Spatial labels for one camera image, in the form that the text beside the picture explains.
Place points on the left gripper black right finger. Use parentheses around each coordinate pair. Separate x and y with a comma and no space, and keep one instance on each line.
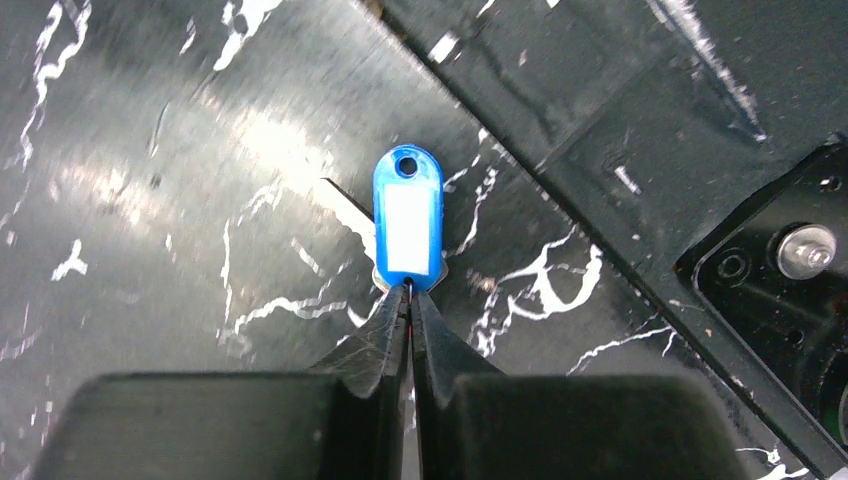
(476,422)

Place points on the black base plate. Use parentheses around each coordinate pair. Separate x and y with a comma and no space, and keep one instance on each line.
(703,144)

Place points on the blue key tag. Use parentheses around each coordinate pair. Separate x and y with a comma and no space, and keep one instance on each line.
(403,162)

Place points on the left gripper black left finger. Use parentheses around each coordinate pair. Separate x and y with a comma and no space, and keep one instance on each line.
(341,418)

